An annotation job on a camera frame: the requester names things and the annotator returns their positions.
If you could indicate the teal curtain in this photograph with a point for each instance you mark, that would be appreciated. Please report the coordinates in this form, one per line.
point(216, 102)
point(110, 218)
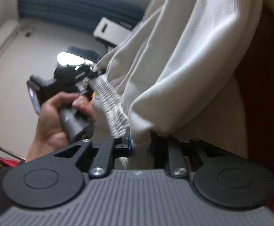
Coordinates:
point(81, 14)

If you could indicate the white sweatshirt garment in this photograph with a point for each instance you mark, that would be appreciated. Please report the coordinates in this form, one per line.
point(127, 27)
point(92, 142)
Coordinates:
point(170, 67)

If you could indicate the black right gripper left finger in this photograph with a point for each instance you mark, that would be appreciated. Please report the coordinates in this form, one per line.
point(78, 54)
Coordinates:
point(98, 159)

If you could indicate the white air conditioner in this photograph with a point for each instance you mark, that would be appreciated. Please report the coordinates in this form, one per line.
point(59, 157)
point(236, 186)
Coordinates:
point(8, 32)

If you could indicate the person's left hand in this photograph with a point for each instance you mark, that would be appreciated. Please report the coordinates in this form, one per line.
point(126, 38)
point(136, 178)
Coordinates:
point(49, 134)

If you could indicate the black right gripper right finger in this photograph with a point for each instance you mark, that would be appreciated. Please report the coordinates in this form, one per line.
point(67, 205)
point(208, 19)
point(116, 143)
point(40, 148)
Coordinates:
point(176, 158)

